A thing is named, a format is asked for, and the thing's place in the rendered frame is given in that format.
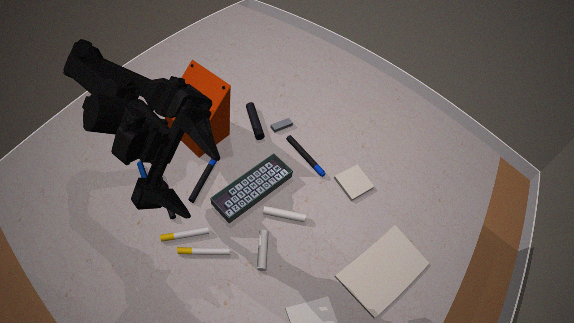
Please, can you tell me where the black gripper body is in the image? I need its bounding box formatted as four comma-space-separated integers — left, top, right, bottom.
131, 89, 213, 210

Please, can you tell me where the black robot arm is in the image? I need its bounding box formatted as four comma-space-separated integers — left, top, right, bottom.
63, 39, 202, 165

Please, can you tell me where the beige rectangular card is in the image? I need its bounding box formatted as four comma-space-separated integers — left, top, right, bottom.
334, 225, 429, 318

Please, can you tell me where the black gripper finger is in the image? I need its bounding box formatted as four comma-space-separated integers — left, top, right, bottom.
141, 188, 191, 218
174, 105, 221, 161

